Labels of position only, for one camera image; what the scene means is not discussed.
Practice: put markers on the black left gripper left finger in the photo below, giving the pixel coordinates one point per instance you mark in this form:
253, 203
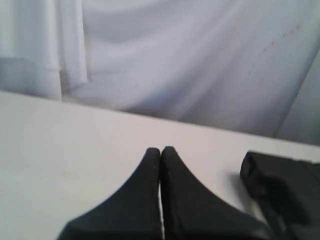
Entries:
131, 213

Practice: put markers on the white backdrop curtain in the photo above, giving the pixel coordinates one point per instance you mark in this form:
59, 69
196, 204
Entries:
250, 66

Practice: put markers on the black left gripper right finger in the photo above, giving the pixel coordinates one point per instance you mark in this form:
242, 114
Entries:
193, 212

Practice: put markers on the black plastic tool case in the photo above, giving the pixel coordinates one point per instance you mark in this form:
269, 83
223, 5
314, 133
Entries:
287, 192

